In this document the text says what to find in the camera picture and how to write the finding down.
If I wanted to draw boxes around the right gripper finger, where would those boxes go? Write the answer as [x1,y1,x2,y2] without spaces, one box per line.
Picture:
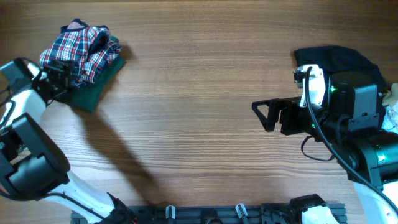
[252,97,300,111]
[252,104,279,132]

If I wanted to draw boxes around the plaid red navy shirt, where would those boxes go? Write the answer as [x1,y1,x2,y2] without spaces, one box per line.
[39,19,122,89]

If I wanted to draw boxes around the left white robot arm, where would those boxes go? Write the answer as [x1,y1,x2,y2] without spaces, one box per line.
[1,58,139,223]

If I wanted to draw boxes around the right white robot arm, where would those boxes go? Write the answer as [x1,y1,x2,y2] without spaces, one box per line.
[251,64,397,223]

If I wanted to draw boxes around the folded green cloth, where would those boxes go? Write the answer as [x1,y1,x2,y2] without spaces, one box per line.
[59,35,125,113]

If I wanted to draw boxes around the black garment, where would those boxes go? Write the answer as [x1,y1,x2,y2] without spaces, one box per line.
[293,45,387,91]

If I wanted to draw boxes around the white crumpled garment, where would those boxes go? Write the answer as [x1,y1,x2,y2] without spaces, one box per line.
[382,103,398,133]

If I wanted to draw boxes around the beige crumpled garment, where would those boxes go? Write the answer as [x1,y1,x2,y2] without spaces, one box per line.
[382,88,397,106]

